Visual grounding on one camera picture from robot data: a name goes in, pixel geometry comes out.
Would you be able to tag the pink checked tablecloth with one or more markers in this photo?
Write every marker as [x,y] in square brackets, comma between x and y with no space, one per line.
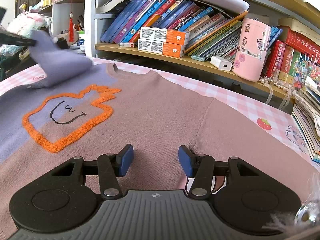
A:
[250,105]

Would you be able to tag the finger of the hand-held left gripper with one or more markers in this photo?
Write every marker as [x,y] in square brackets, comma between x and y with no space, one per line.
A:
[15,39]

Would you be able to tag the wooden bookshelf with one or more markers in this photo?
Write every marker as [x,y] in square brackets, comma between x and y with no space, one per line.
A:
[200,64]

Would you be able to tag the white charger plug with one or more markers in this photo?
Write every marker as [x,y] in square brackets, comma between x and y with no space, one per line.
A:
[221,63]

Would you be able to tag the bag of colourful beads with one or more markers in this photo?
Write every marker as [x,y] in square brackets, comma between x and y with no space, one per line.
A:
[306,67]

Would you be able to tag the worn beige book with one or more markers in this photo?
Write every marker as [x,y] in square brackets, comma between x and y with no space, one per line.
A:
[297,27]

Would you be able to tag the thick red dictionary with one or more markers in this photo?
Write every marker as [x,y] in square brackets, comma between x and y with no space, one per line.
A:
[302,41]

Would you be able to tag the open white paperback book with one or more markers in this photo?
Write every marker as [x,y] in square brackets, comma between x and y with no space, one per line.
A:
[112,3]

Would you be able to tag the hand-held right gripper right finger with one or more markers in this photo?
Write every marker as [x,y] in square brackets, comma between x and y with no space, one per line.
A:
[186,164]

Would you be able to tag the pink purple knit sweater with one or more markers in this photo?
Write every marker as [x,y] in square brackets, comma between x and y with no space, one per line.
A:
[155,105]

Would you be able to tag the white shelf unit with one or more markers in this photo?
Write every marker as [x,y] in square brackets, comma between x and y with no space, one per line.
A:
[62,7]

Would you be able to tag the stack of magazines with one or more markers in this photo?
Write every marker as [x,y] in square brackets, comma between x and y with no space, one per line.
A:
[308,120]

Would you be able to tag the row of colourful books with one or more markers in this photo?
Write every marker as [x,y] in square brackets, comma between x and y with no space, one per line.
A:
[152,12]

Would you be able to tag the orange white toothpaste box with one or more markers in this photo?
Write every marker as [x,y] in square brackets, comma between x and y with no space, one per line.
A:
[157,47]
[160,33]

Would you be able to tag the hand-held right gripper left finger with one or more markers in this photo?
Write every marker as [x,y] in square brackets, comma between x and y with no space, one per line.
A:
[125,160]

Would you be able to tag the pink book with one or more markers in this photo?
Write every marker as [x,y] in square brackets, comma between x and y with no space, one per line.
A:
[251,52]

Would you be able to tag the red tassel charm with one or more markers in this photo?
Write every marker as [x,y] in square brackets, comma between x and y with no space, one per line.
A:
[71,30]

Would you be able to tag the red standing book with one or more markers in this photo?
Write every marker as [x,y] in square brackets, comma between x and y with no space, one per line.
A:
[274,58]

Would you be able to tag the white pink plush toy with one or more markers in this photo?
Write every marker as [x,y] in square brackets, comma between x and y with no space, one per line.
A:
[25,22]

